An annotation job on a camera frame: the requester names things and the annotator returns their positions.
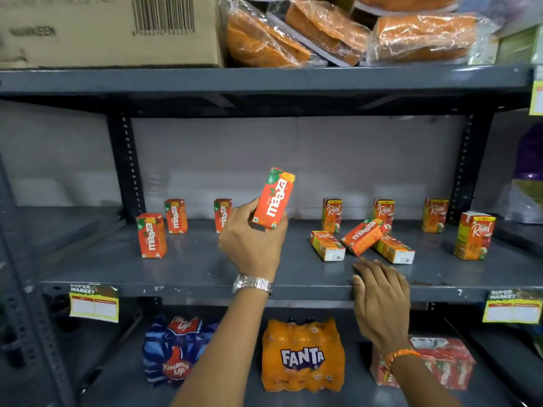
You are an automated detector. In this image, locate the person's right hand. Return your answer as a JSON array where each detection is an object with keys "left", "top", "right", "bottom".
[{"left": 352, "top": 257, "right": 411, "bottom": 357}]

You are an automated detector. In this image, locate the person's left hand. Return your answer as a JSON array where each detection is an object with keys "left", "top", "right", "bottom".
[{"left": 218, "top": 198, "right": 289, "bottom": 284}]

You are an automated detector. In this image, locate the red mango juice carton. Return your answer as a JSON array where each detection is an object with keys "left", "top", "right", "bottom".
[
  {"left": 341, "top": 218, "right": 385, "bottom": 257},
  {"left": 251, "top": 167, "right": 296, "bottom": 230},
  {"left": 164, "top": 198, "right": 189, "bottom": 235},
  {"left": 213, "top": 198, "right": 233, "bottom": 234},
  {"left": 136, "top": 213, "right": 168, "bottom": 259}
]

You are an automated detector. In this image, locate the person's left forearm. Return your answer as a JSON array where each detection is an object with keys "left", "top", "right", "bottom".
[{"left": 170, "top": 287, "right": 272, "bottom": 407}]

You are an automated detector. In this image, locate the person's right forearm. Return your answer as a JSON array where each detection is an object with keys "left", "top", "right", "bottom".
[{"left": 385, "top": 355, "right": 462, "bottom": 407}]

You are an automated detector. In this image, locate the orange yellow-top juice carton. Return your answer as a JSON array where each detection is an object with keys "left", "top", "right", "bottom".
[
  {"left": 310, "top": 230, "right": 346, "bottom": 263},
  {"left": 373, "top": 233, "right": 416, "bottom": 265},
  {"left": 421, "top": 197, "right": 450, "bottom": 234},
  {"left": 453, "top": 211, "right": 496, "bottom": 261},
  {"left": 321, "top": 198, "right": 343, "bottom": 235},
  {"left": 373, "top": 198, "right": 395, "bottom": 233}
]

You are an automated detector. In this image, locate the silver metal wristwatch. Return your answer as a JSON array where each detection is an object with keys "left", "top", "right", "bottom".
[{"left": 232, "top": 274, "right": 274, "bottom": 296}]

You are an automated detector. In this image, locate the red wrapped drink pack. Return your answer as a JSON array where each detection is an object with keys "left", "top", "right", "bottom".
[{"left": 369, "top": 335, "right": 477, "bottom": 391}]

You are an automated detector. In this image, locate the orange soda bottle pack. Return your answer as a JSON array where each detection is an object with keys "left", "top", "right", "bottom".
[{"left": 261, "top": 318, "right": 346, "bottom": 393}]

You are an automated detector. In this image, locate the yellow green shelf price tag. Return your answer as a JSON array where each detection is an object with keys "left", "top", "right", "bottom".
[
  {"left": 482, "top": 288, "right": 543, "bottom": 325},
  {"left": 529, "top": 65, "right": 543, "bottom": 116},
  {"left": 69, "top": 283, "right": 120, "bottom": 324}
]

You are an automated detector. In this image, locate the grey metal shelf rack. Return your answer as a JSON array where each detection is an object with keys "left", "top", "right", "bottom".
[{"left": 0, "top": 63, "right": 543, "bottom": 407}]

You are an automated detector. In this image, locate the blue cola bottle pack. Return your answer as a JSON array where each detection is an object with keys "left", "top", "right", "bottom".
[{"left": 142, "top": 315, "right": 220, "bottom": 389}]

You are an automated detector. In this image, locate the purple white plastic bag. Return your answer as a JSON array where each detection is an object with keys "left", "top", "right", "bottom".
[{"left": 500, "top": 123, "right": 543, "bottom": 225}]

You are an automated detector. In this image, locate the orange snack packet clear wrap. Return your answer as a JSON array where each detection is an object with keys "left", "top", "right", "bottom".
[
  {"left": 355, "top": 0, "right": 462, "bottom": 14},
  {"left": 220, "top": 0, "right": 325, "bottom": 68},
  {"left": 267, "top": 0, "right": 370, "bottom": 67},
  {"left": 366, "top": 12, "right": 500, "bottom": 65}
]

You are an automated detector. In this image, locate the pale green box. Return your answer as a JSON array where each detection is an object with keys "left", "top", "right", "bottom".
[{"left": 494, "top": 24, "right": 543, "bottom": 65}]

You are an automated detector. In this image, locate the brown cardboard box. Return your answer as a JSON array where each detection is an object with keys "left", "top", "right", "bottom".
[{"left": 0, "top": 0, "right": 225, "bottom": 69}]

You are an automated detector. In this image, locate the orange thread bracelet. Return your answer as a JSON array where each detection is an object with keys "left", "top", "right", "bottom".
[{"left": 383, "top": 348, "right": 423, "bottom": 382}]

